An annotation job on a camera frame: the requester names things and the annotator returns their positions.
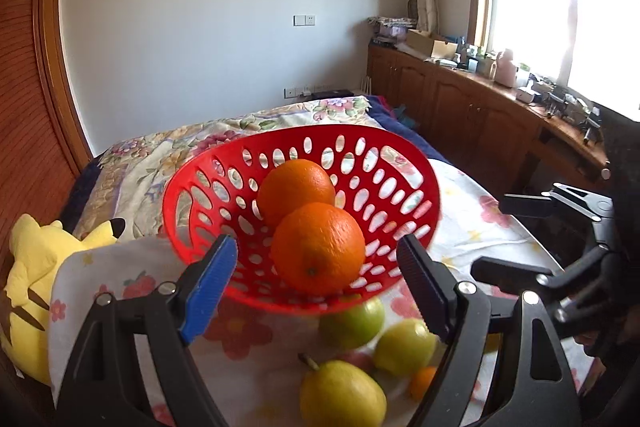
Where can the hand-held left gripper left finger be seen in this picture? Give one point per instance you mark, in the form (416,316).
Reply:
(215,277)

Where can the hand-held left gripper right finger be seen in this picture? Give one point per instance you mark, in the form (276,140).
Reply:
(420,277)

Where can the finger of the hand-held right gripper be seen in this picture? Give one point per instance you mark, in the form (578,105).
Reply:
(525,204)
(505,269)

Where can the red perforated plastic basket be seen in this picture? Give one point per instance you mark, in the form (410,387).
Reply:
(280,302)

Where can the yellow-green lemon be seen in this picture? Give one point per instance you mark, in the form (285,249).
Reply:
(402,347)

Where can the green apple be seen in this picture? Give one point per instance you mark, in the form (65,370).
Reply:
(352,324)

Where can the small orange tangerine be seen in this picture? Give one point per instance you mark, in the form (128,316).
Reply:
(424,382)

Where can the yellow pear with stem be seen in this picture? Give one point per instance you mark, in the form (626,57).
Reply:
(340,394)

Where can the white strawberry print tablecloth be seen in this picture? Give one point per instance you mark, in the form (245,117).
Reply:
(260,357)

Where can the large orange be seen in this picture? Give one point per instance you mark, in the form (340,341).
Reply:
(317,247)
(295,192)

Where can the wooden cabinet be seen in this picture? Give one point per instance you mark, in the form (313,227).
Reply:
(450,102)

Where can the pink kettle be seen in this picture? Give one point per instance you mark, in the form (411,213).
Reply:
(506,69)

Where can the floral bedsheet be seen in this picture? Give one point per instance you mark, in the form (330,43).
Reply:
(150,157)

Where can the dark blue blanket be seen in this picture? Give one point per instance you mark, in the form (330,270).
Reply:
(385,112)

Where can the yellow plush toy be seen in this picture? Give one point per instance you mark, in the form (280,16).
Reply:
(30,267)

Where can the cardboard box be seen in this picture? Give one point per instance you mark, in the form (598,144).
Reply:
(425,42)

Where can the black flat device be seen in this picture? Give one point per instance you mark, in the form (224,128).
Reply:
(330,94)

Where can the stack of folded cloths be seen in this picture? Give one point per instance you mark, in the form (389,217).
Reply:
(392,29)

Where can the wooden wardrobe door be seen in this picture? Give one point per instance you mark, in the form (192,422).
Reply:
(30,107)

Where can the white wall socket strip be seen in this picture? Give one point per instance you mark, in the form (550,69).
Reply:
(295,92)

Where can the white wall switch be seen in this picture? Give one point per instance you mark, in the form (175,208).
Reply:
(304,20)

